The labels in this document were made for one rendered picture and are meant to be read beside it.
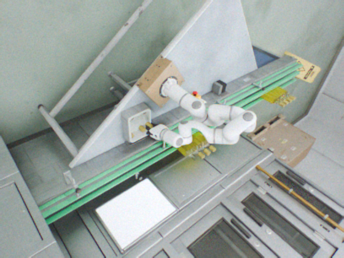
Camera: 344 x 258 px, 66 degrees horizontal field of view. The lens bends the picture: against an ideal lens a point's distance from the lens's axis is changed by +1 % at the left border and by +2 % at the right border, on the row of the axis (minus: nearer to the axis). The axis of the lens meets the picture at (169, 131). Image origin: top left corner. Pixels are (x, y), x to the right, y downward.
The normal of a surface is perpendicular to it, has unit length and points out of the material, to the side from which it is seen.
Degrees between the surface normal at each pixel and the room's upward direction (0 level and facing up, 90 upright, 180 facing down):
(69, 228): 90
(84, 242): 90
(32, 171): 90
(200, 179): 90
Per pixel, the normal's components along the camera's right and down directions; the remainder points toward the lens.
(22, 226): 0.04, -0.73
